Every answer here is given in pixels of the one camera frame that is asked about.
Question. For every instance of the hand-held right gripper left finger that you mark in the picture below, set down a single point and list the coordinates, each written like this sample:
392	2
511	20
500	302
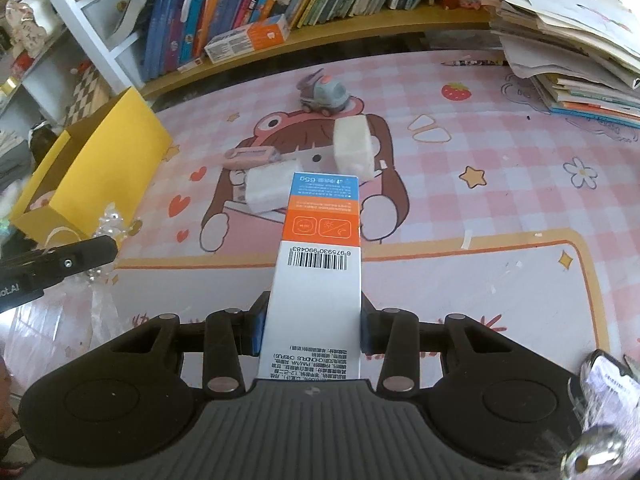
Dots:
256	332

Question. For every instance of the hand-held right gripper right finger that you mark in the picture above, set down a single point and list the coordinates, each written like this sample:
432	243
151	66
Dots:
366	335

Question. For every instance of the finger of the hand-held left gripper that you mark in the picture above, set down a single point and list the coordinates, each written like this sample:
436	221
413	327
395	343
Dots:
75	260

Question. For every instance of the clear plastic ribbon bow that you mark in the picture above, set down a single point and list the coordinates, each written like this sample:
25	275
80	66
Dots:
112	225

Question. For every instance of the pink plush toy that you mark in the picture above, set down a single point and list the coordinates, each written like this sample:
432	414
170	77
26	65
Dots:
41	202

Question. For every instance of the orange and white carton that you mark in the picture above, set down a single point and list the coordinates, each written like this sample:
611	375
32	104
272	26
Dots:
315	270

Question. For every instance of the yellow cardboard box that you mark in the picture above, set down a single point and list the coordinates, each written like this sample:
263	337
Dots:
115	160

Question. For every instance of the white block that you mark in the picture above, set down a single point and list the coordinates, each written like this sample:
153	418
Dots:
355	147
267	187

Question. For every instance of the brown and white chess board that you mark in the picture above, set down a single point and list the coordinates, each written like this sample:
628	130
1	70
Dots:
85	95

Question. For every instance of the pink stapler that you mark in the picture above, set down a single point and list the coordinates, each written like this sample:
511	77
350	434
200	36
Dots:
250	157

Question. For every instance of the pink checkered printed mat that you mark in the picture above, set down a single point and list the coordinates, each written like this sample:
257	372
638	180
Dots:
500	210

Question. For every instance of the white bookshelf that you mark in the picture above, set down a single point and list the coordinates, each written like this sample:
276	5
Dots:
90	35

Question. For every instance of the fluffy pompom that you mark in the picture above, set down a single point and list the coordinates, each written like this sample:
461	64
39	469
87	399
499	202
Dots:
582	412

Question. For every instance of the white ceramic figurine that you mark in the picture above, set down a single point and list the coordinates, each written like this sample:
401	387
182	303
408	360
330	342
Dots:
32	25

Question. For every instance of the grey toy car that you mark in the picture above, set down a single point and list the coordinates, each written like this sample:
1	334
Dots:
322	92

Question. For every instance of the silver bell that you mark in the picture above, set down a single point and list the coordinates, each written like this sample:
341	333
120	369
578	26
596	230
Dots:
595	452

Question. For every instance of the white and orange flat box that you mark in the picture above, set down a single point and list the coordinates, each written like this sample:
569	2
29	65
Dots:
247	37

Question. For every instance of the pencil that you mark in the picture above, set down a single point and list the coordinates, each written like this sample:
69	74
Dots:
475	62

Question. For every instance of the stack of papers and booklets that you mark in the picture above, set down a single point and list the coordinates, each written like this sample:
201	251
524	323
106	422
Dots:
575	35

